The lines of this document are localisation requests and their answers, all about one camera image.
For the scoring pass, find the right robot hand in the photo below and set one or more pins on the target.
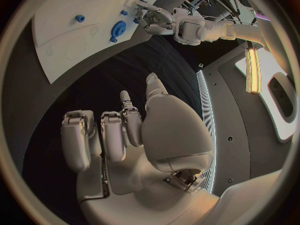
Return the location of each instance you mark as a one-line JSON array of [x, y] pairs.
[[173, 135]]

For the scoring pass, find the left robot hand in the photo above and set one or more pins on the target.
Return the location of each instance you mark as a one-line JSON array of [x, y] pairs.
[[159, 16]]

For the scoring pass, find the blue gear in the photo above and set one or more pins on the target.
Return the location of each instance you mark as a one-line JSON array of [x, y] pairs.
[[119, 28]]

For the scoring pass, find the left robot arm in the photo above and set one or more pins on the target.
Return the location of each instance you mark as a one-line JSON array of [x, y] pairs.
[[211, 30]]

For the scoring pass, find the white task board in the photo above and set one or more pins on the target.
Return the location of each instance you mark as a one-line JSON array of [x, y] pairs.
[[70, 41]]

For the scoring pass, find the blue block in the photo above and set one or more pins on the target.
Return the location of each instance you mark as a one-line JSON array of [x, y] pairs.
[[135, 20]]

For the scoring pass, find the blue small peg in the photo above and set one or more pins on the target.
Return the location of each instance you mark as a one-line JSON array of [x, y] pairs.
[[124, 12], [113, 39]]

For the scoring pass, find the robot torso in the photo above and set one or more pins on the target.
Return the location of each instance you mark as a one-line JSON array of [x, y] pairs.
[[234, 125]]

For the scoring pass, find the blue short cylinder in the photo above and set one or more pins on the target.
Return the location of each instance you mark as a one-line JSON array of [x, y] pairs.
[[80, 18]]

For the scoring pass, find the glowing light bar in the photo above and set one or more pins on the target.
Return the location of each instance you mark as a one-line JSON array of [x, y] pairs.
[[253, 69]]

